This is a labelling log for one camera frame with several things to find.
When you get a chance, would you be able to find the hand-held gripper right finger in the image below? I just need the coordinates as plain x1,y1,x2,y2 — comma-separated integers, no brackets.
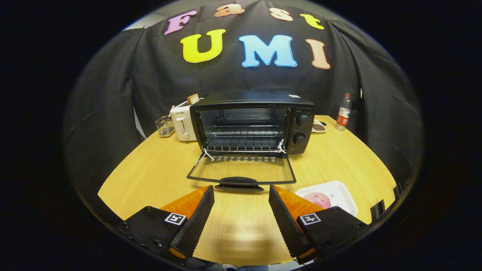
268,184,371,264

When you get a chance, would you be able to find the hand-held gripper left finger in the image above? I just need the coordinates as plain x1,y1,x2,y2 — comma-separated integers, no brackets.
115,185,215,260

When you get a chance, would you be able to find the pink round ham slice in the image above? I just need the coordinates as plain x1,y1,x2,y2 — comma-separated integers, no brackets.
303,192,332,210

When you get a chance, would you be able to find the white rectangular tray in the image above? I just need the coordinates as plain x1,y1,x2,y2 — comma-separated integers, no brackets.
295,181,358,217

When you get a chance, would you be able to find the black toaster oven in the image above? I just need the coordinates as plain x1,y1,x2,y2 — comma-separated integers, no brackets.
186,90,316,192

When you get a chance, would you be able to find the white bread toaster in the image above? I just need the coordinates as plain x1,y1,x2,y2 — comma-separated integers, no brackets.
169,99,204,142

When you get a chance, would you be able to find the clear plastic water bottle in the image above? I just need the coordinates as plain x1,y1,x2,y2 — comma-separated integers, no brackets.
335,93,352,131

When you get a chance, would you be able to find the wire mesh basket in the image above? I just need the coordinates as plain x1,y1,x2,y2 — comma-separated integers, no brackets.
155,115,175,137

